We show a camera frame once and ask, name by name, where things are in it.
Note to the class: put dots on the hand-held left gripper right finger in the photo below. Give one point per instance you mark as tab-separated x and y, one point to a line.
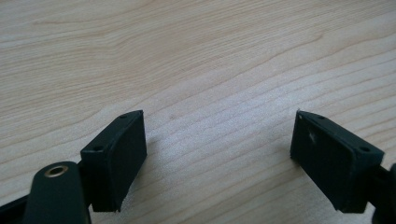
331	165

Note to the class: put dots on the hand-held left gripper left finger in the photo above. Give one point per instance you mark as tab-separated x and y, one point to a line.
115	163

